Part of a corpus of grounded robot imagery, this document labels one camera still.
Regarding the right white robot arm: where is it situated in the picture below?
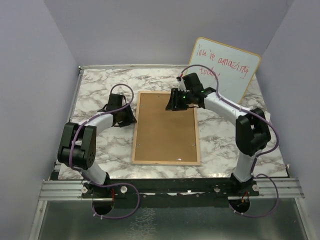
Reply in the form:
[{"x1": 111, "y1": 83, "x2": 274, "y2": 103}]
[{"x1": 165, "y1": 73, "x2": 271, "y2": 196}]

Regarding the brown cardboard backing board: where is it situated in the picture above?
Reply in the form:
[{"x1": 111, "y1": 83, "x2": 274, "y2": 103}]
[{"x1": 134, "y1": 94, "x2": 199, "y2": 162}]

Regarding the white whiteboard eraser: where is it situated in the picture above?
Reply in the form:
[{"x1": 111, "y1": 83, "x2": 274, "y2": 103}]
[{"x1": 265, "y1": 112, "x2": 271, "y2": 121}]

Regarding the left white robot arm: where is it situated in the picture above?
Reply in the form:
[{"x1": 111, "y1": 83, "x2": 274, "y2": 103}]
[{"x1": 57, "y1": 93, "x2": 137, "y2": 198}]

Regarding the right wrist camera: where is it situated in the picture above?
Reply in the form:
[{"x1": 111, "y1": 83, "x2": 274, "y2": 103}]
[{"x1": 177, "y1": 76, "x2": 187, "y2": 91}]

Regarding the wooden picture frame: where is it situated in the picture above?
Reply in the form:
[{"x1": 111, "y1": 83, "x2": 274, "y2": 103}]
[{"x1": 131, "y1": 90, "x2": 202, "y2": 166}]

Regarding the yellow-rimmed whiteboard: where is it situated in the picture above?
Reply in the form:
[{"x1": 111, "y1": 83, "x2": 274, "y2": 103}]
[{"x1": 184, "y1": 37, "x2": 261, "y2": 104}]

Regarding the purple cable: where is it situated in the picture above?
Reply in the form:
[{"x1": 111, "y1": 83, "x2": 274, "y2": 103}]
[
  {"x1": 177, "y1": 64, "x2": 281, "y2": 218},
  {"x1": 68, "y1": 84, "x2": 141, "y2": 220}
]

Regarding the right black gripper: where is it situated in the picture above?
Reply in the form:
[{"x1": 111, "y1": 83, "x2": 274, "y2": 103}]
[{"x1": 166, "y1": 88, "x2": 193, "y2": 112}]

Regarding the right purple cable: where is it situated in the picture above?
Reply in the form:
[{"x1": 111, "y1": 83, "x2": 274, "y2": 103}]
[{"x1": 177, "y1": 64, "x2": 281, "y2": 218}]

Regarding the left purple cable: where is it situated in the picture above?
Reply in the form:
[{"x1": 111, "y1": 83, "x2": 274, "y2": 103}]
[{"x1": 68, "y1": 84, "x2": 141, "y2": 220}]

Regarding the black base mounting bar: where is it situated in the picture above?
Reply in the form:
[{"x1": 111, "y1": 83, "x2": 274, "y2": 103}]
[{"x1": 81, "y1": 177, "x2": 259, "y2": 209}]

